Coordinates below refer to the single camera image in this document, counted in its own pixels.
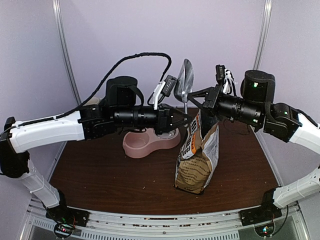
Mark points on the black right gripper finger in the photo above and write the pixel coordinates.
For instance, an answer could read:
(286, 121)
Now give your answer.
(198, 101)
(200, 93)

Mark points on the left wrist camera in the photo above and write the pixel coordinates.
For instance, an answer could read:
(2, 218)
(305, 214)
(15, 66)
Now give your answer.
(163, 89)

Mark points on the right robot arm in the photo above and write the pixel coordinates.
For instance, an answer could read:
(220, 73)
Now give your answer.
(255, 107)

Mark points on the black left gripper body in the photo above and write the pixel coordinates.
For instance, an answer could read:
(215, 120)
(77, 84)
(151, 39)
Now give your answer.
(163, 112)

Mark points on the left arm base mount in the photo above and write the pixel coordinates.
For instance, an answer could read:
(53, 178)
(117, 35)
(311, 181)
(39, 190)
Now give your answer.
(66, 218)

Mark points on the right rear aluminium post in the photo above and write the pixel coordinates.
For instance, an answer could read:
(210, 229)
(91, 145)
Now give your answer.
(264, 30)

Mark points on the pink double pet bowl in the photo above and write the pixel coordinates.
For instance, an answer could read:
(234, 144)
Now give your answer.
(140, 145)

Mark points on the dog food bag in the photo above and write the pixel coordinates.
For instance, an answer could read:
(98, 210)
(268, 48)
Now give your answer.
(199, 154)

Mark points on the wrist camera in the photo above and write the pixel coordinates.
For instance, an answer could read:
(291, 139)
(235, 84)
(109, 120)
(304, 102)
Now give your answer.
(163, 89)
(225, 80)

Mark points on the white patterned ceramic mug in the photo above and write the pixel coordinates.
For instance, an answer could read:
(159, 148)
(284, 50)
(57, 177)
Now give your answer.
(95, 101)

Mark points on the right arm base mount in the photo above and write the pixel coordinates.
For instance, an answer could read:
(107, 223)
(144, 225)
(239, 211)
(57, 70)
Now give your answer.
(262, 218)

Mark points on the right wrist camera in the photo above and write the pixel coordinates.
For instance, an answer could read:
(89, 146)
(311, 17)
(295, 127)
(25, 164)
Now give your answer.
(225, 80)

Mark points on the aluminium post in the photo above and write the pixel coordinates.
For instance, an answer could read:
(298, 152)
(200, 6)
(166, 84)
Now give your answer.
(264, 30)
(56, 4)

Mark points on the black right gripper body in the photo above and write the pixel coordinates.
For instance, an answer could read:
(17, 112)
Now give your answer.
(212, 103)

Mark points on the front aluminium frame rail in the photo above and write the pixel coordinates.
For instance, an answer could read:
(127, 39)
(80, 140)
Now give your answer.
(223, 225)

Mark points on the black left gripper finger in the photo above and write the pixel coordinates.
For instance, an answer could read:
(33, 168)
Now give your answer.
(180, 122)
(172, 111)

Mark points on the left rear aluminium post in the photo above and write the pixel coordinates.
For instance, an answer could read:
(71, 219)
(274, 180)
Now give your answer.
(56, 4)

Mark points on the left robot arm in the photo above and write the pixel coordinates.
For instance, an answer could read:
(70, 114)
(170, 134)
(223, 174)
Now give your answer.
(118, 109)

